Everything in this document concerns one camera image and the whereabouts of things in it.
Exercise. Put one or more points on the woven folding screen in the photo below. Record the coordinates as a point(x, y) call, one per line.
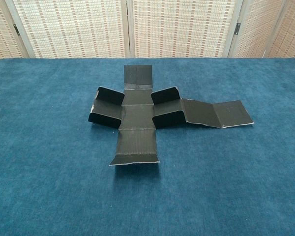
point(76, 24)

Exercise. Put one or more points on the blue felt table cover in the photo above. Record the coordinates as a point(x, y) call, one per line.
point(39, 177)

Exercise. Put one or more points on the black screen hinge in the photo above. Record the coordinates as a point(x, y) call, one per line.
point(238, 27)
point(15, 27)

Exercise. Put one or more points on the black cardboard box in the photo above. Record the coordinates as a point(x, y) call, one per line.
point(136, 115)

